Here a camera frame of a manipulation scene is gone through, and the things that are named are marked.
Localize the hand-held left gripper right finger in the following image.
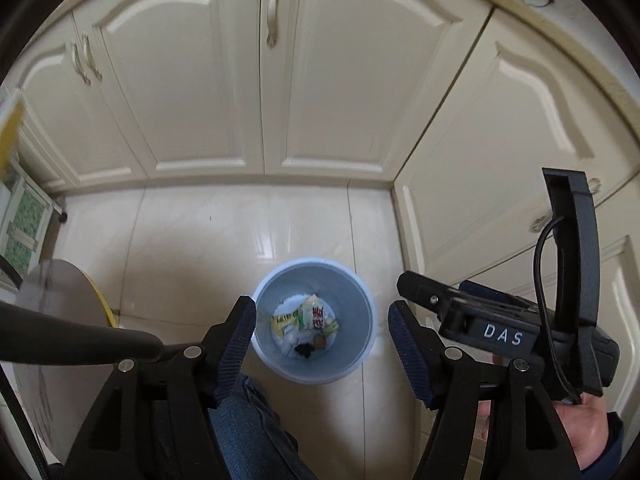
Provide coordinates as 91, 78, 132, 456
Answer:
387, 300, 585, 480

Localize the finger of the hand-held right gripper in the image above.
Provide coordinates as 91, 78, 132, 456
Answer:
457, 280, 539, 312
397, 271, 461, 314

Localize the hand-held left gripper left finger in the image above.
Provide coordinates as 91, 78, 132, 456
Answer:
64, 295, 258, 480

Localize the yellow wrapper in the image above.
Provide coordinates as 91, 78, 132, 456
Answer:
270, 296, 313, 336

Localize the light blue trash bin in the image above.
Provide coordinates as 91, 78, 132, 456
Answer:
250, 258, 377, 385

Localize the red white snack wrapper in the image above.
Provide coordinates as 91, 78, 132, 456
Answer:
300, 295, 341, 333

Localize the person's right forearm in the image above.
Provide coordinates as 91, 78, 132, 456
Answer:
580, 410, 626, 480

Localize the person's right hand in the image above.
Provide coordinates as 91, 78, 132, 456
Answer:
552, 395, 610, 470

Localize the person's leg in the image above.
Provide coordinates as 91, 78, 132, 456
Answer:
207, 372, 321, 480

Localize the cream cabinet door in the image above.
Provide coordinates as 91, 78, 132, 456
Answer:
392, 7, 640, 291
260, 0, 496, 181
0, 12, 151, 193
72, 0, 266, 178
425, 170, 640, 426

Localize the black padded bar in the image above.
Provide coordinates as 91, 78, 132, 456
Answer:
0, 301, 164, 365

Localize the round marble table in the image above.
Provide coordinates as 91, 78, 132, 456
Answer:
10, 259, 121, 466

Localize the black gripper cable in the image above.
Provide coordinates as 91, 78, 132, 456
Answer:
532, 215, 583, 403

